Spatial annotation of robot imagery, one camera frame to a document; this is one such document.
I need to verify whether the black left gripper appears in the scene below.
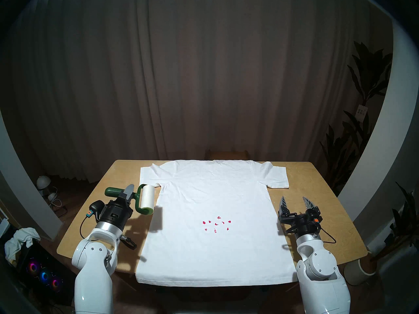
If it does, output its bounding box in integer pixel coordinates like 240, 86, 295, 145
98, 184, 136, 230

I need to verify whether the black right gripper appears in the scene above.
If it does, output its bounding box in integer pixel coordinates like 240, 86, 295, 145
278, 196, 323, 238

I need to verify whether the green handled lint roller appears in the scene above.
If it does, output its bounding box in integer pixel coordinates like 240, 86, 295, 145
105, 184, 159, 216

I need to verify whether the white t-shirt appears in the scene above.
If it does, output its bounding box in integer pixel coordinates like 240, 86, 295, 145
135, 160, 298, 287

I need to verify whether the wooden chair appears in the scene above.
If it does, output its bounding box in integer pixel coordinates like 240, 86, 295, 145
206, 149, 250, 161

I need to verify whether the large white mushroom lamp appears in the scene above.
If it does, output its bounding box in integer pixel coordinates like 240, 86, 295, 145
36, 175, 50, 196

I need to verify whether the plant in white pot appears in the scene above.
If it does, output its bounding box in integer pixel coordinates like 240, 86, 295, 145
344, 182, 419, 286

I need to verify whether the white curved arch pillar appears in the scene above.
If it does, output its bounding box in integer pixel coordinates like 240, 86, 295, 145
0, 109, 64, 242
337, 16, 419, 245

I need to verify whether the crumpled white cloth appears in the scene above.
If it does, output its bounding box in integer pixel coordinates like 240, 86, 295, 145
5, 227, 41, 261

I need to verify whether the computer with rgb fans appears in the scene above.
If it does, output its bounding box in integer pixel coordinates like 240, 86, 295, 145
16, 241, 77, 305

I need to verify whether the brown pleated curtain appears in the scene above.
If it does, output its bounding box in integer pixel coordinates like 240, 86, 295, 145
10, 0, 393, 183

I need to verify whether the tall dark leafy plant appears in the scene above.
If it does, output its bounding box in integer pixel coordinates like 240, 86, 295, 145
319, 41, 393, 196

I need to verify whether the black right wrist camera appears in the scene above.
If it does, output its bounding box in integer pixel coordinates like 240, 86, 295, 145
304, 209, 323, 226

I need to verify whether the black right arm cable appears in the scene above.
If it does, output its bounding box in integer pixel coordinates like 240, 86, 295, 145
319, 227, 337, 244

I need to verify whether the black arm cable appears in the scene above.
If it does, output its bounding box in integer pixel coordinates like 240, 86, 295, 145
80, 215, 138, 251
319, 227, 337, 244

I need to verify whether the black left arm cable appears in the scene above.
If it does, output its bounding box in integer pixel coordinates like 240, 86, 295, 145
80, 215, 138, 251

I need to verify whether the white floor cable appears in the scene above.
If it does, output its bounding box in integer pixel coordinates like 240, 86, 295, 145
49, 186, 63, 209

